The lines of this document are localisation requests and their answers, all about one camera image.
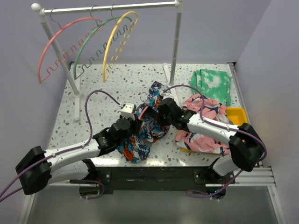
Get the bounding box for blue orange patterned shorts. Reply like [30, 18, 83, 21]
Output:
[117, 81, 170, 164]

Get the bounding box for pink hanger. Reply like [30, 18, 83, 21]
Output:
[140, 92, 150, 110]
[37, 9, 105, 84]

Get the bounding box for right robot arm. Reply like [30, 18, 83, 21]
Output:
[144, 98, 266, 183]

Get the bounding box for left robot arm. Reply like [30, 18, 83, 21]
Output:
[15, 116, 142, 195]

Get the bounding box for pink floral shorts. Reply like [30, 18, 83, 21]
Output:
[175, 94, 230, 155]

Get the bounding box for yellow hanger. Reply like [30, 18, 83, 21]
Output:
[101, 11, 139, 82]

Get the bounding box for green hanger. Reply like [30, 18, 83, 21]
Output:
[72, 6, 134, 80]

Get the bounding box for white clothes rack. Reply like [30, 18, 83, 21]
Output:
[31, 0, 185, 121]

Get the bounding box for green tie-dye cloth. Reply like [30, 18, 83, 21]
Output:
[190, 69, 232, 106]

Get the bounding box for yellow plastic bin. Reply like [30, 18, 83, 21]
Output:
[184, 108, 248, 152]

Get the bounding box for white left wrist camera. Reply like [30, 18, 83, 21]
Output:
[120, 103, 136, 120]

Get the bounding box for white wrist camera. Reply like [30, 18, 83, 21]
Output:
[159, 91, 174, 99]
[120, 103, 136, 120]

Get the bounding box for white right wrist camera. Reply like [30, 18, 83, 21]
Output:
[159, 91, 174, 99]

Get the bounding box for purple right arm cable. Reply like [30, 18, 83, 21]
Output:
[163, 84, 267, 199]

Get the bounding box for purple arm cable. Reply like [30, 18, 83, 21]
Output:
[163, 84, 267, 199]
[0, 90, 124, 203]

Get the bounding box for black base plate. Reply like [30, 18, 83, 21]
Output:
[79, 167, 234, 196]

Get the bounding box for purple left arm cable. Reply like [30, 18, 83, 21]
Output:
[0, 90, 124, 203]

